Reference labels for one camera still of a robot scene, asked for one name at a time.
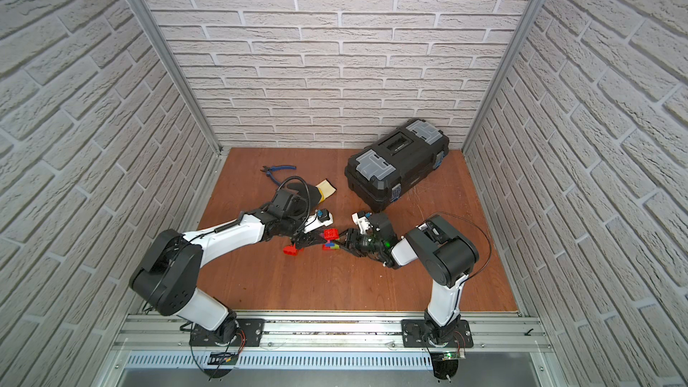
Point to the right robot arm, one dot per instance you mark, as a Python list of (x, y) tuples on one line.
[(447, 255)]

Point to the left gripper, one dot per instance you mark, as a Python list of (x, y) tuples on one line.
[(304, 235)]

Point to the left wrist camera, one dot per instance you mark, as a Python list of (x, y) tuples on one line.
[(321, 218)]

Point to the black plastic toolbox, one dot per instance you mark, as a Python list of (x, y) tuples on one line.
[(384, 171)]

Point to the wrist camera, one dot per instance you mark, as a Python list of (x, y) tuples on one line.
[(362, 221), (321, 218)]

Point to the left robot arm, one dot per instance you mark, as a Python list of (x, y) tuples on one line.
[(167, 276)]

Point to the black work glove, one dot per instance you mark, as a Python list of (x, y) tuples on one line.
[(314, 194)]

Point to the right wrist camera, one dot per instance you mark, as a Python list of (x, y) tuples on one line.
[(362, 221)]

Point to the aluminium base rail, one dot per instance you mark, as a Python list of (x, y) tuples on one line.
[(317, 340)]

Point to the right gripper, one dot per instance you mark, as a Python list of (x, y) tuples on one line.
[(355, 247)]

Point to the small red lego brick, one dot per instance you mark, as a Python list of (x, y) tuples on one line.
[(290, 250)]

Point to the blue handled pliers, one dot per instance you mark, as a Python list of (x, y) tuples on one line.
[(270, 171)]

